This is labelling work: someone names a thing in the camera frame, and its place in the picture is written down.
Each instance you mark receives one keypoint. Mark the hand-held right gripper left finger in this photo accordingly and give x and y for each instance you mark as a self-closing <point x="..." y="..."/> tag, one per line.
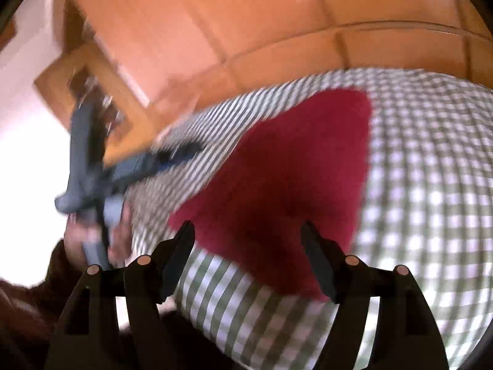
<point x="179" y="262"/>

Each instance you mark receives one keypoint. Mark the green checked blanket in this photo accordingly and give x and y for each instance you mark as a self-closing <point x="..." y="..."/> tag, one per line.
<point x="423" y="181"/>

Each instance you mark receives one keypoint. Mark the maroon long-sleeve shirt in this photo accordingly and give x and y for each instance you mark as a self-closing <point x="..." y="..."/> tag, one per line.
<point x="292" y="169"/>

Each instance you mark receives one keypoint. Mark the person's left hand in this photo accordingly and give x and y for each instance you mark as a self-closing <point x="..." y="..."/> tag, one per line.
<point x="73" y="239"/>

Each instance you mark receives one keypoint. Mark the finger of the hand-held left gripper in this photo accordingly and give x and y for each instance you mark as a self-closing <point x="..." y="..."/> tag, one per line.
<point x="177" y="152"/>

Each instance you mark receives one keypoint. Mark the wooden panelled headboard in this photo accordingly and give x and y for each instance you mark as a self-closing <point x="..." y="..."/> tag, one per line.
<point x="231" y="19"/>

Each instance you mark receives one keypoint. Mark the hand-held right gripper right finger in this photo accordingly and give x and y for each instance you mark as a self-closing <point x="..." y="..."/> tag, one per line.
<point x="319" y="262"/>

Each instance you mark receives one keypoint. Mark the person's left forearm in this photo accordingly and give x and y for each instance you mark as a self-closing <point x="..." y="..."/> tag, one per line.
<point x="30" y="308"/>

